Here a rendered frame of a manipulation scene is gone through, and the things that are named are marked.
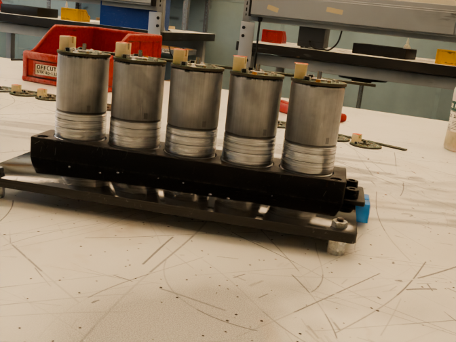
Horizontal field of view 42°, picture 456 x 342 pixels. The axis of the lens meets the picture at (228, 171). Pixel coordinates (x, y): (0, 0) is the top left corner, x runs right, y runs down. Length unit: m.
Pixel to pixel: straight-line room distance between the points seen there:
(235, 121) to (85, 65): 0.07
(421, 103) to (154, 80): 4.42
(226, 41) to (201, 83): 4.64
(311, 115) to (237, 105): 0.03
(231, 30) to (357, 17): 2.46
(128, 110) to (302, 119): 0.08
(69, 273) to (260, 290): 0.06
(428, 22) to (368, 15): 0.23
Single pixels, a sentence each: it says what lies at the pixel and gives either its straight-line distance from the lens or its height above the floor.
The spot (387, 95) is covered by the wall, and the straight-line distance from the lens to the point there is 4.68.
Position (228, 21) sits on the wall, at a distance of 4.91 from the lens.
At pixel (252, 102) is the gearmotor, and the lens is 0.27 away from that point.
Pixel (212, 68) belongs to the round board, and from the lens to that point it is 0.27.
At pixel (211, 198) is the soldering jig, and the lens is 0.25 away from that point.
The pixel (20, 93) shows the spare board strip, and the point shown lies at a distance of 0.58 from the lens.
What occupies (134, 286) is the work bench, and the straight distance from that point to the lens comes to 0.19.
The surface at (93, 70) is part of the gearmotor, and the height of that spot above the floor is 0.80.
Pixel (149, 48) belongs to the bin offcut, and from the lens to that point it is 0.68.
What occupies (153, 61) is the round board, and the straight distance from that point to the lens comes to 0.28.
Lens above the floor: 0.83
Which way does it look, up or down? 14 degrees down
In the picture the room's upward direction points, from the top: 6 degrees clockwise
